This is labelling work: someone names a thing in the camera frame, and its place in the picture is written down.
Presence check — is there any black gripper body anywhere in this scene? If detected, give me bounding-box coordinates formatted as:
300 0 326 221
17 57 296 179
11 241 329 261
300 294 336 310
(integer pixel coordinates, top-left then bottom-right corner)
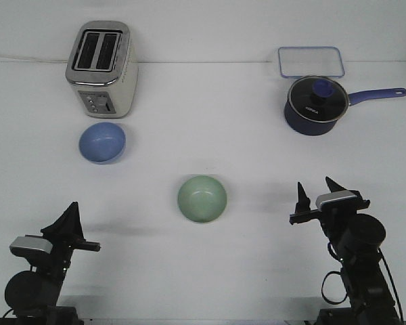
26 236 100 281
289 190 370 237

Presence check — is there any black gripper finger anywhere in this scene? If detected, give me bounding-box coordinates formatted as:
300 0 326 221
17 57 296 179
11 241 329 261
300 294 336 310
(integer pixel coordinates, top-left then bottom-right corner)
325 176 346 193
41 202 78 237
294 182 311 213
71 204 85 240

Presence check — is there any blue bowl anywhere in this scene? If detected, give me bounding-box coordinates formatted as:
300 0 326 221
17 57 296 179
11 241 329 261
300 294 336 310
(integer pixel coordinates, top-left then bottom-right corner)
78 122 126 165

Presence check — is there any green bowl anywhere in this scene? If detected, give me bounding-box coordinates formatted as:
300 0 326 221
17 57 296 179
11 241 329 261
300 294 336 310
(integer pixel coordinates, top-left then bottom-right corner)
177 175 227 223

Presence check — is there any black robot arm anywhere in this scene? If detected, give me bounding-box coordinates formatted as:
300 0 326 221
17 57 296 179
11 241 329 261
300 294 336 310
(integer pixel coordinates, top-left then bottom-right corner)
4 202 101 324
289 177 404 324

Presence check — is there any dark blue saucepan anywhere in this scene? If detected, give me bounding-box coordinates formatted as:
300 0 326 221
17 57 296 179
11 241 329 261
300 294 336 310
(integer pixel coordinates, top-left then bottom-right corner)
284 88 406 135

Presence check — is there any glass pot lid blue knob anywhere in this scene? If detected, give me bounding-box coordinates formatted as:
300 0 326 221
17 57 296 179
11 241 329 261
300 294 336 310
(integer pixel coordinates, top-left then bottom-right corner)
288 76 348 123

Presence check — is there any silver two-slot toaster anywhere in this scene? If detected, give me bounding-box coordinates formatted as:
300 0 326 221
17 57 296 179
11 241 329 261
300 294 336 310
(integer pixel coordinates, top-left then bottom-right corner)
65 20 139 118

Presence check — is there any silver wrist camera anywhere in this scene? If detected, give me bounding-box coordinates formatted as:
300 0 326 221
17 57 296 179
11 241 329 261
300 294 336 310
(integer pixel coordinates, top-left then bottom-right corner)
9 236 53 257
315 190 357 211

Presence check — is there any white toaster power cord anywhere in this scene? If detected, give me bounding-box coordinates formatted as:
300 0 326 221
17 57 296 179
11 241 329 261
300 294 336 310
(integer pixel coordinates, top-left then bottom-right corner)
0 51 70 64

